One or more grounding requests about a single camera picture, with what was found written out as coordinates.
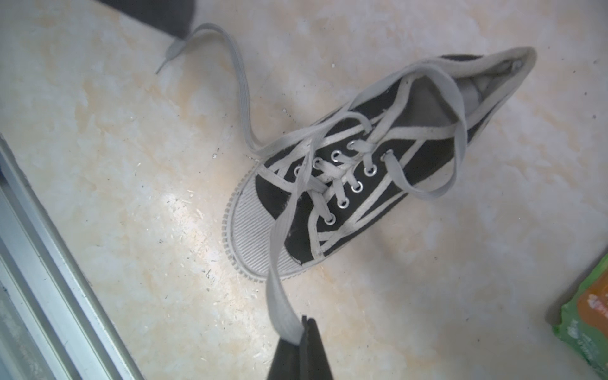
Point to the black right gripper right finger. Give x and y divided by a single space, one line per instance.
313 362

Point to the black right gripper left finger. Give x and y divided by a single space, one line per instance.
285 362

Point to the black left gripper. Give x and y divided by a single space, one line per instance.
173 17

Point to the black white canvas sneaker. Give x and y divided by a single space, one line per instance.
392 141

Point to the green snack packet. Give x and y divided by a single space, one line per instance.
583 321

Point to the aluminium front rail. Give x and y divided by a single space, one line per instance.
52 324

